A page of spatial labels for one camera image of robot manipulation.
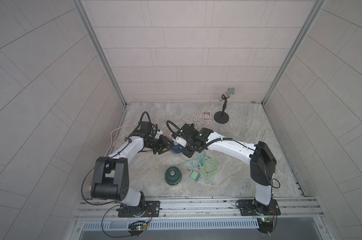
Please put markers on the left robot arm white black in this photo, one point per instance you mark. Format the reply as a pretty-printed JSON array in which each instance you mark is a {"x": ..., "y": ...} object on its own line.
[{"x": 111, "y": 173}]

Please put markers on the silver microphone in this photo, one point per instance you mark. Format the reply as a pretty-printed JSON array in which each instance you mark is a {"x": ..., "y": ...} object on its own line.
[{"x": 228, "y": 93}]

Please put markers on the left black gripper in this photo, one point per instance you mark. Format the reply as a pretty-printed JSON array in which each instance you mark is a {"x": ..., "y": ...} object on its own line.
[{"x": 162, "y": 143}]

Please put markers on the right controller board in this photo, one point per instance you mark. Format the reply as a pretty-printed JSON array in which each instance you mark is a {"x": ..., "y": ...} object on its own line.
[{"x": 266, "y": 225}]

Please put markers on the small playing card box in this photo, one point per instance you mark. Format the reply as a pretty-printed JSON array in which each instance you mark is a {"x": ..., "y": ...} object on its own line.
[{"x": 207, "y": 116}]

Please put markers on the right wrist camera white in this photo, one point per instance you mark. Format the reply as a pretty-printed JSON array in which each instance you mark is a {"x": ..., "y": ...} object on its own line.
[{"x": 180, "y": 139}]

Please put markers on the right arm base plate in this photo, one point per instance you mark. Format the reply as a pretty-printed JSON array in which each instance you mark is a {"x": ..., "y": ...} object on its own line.
[{"x": 254, "y": 208}]

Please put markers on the green USB charger adapter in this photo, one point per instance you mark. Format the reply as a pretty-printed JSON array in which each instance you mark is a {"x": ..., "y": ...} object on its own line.
[{"x": 195, "y": 175}]

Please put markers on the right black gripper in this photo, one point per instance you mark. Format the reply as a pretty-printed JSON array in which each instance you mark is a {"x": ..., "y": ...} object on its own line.
[{"x": 187, "y": 152}]

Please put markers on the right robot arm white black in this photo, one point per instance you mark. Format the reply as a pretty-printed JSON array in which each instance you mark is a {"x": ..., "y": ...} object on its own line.
[{"x": 258, "y": 156}]

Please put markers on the left controller board green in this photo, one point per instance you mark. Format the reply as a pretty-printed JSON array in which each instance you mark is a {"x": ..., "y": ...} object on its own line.
[{"x": 138, "y": 226}]

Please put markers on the aluminium rail frame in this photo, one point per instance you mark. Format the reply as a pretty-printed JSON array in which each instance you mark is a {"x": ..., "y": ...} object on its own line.
[{"x": 187, "y": 208}]

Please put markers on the black microphone stand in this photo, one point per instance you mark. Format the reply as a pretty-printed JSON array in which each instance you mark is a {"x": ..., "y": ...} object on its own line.
[{"x": 222, "y": 117}]

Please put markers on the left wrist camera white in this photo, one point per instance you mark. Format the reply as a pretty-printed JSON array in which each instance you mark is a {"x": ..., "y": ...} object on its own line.
[{"x": 157, "y": 133}]

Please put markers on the blue cordless meat grinder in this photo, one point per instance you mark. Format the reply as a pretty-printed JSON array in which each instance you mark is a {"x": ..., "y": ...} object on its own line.
[{"x": 176, "y": 149}]

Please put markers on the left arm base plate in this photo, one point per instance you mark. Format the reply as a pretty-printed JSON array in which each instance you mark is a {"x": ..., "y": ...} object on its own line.
[{"x": 149, "y": 209}]

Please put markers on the green cordless meat grinder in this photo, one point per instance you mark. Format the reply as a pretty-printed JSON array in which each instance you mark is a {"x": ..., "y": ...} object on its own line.
[{"x": 173, "y": 176}]

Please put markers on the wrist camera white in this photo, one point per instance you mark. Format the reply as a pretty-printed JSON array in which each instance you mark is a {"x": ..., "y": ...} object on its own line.
[
  {"x": 180, "y": 139},
  {"x": 157, "y": 133}
]

